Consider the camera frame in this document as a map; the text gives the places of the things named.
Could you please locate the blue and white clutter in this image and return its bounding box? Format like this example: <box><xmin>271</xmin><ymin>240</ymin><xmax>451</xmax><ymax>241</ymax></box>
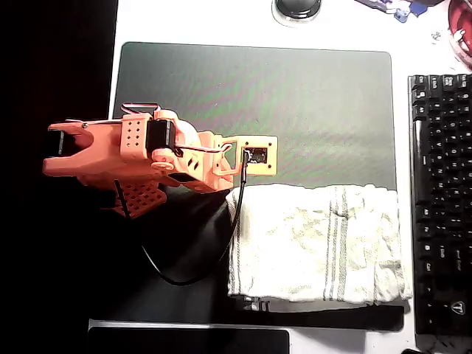
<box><xmin>354</xmin><ymin>0</ymin><xmax>431</xmax><ymax>24</ymax></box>

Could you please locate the black camera cable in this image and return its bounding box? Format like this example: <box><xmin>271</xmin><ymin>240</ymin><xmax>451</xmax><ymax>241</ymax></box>
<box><xmin>113</xmin><ymin>149</ymin><xmax>250</xmax><ymax>285</ymax></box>

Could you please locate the red white servo wire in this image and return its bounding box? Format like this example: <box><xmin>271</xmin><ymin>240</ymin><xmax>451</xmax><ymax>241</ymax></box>
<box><xmin>120</xmin><ymin>102</ymin><xmax>162</xmax><ymax>114</ymax></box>

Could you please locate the orange perforated base plate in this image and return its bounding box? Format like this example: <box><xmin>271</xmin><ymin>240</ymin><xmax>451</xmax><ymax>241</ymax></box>
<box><xmin>110</xmin><ymin>180</ymin><xmax>167</xmax><ymax>219</ymax></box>

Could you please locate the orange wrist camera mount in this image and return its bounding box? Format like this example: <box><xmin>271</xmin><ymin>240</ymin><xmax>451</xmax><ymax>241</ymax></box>
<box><xmin>214</xmin><ymin>134</ymin><xmax>279</xmax><ymax>177</ymax></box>

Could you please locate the round dark object clear base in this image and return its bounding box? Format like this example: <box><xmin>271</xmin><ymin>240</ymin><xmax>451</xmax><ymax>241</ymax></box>
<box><xmin>271</xmin><ymin>0</ymin><xmax>323</xmax><ymax>24</ymax></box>

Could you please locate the black keyboard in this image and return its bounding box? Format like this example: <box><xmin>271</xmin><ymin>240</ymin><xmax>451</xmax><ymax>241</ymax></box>
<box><xmin>407</xmin><ymin>73</ymin><xmax>472</xmax><ymax>351</ymax></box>

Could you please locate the white striped dish towel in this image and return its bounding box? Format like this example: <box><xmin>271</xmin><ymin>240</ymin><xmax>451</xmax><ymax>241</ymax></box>
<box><xmin>225</xmin><ymin>184</ymin><xmax>414</xmax><ymax>306</ymax></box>

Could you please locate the red bowl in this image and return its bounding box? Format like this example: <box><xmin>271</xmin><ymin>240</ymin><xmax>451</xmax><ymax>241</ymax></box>
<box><xmin>447</xmin><ymin>0</ymin><xmax>472</xmax><ymax>71</ymax></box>

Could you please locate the dark desk mat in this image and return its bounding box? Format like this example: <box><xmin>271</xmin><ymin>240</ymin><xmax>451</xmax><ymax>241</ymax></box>
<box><xmin>90</xmin><ymin>41</ymin><xmax>405</xmax><ymax>332</ymax></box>

